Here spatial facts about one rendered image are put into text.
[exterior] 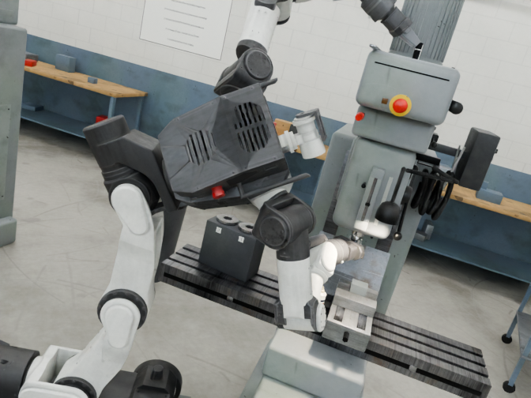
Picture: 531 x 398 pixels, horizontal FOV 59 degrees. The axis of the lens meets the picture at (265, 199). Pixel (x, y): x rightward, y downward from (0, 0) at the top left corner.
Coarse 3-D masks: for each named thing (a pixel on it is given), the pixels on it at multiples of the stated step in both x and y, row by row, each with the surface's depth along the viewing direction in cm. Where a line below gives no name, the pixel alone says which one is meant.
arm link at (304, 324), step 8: (312, 280) 139; (320, 280) 141; (312, 288) 137; (320, 288) 139; (320, 296) 138; (288, 320) 128; (296, 320) 127; (304, 320) 126; (280, 328) 130; (288, 328) 129; (296, 328) 128; (304, 328) 127; (312, 328) 126
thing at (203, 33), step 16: (160, 0) 601; (176, 0) 595; (192, 0) 590; (208, 0) 584; (224, 0) 578; (144, 16) 612; (160, 16) 606; (176, 16) 600; (192, 16) 594; (208, 16) 589; (224, 16) 583; (144, 32) 618; (160, 32) 611; (176, 32) 605; (192, 32) 599; (208, 32) 594; (224, 32) 588; (176, 48) 610; (192, 48) 604; (208, 48) 598
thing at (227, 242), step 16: (208, 224) 182; (224, 224) 181; (240, 224) 182; (208, 240) 183; (224, 240) 180; (240, 240) 177; (256, 240) 175; (208, 256) 185; (224, 256) 182; (240, 256) 179; (256, 256) 181; (224, 272) 183; (240, 272) 180; (256, 272) 189
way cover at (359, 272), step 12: (372, 252) 204; (384, 252) 203; (348, 264) 204; (360, 264) 203; (372, 264) 203; (384, 264) 202; (336, 276) 203; (348, 276) 203; (360, 276) 202; (372, 276) 202; (324, 288) 200; (336, 288) 200; (372, 288) 200
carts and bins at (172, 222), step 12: (180, 204) 360; (168, 216) 328; (180, 216) 337; (168, 228) 333; (180, 228) 347; (168, 240) 338; (168, 252) 344; (156, 276) 346; (528, 288) 376; (516, 312) 383; (528, 324) 363; (504, 336) 390; (528, 336) 342; (528, 348) 312; (528, 360) 313; (516, 372) 318; (504, 384) 323
